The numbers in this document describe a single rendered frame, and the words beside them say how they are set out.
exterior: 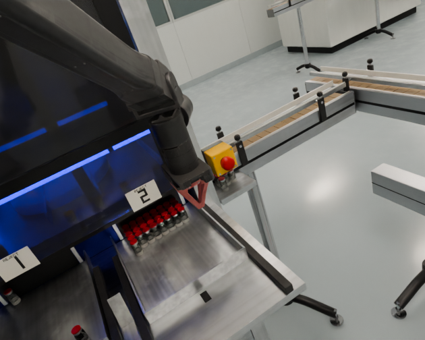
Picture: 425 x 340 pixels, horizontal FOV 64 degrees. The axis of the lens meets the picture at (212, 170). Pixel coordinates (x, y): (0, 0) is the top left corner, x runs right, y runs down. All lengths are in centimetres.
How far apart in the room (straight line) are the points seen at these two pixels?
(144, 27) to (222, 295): 62
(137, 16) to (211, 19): 523
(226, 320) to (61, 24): 59
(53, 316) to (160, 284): 28
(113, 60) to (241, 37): 594
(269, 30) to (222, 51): 101
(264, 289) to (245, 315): 7
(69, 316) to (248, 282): 44
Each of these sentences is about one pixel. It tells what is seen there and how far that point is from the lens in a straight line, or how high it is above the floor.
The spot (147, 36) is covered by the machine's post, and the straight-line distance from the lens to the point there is 86.
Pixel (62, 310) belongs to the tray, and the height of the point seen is 88.
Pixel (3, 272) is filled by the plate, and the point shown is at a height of 102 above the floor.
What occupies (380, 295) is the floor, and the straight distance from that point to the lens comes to 184.
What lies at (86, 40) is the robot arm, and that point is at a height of 144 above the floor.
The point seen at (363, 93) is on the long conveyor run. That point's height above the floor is 92.
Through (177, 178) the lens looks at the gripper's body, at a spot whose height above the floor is 117.
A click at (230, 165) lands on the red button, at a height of 99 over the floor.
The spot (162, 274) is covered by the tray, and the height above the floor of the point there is 88.
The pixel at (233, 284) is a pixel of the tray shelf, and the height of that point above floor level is 88.
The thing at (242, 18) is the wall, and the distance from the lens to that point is 635.
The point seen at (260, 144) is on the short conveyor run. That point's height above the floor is 93.
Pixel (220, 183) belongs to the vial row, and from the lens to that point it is 105.
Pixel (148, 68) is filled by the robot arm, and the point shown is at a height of 137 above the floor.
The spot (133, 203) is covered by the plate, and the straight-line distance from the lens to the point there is 93.
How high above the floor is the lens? 145
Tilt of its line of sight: 28 degrees down
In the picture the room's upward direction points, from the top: 20 degrees counter-clockwise
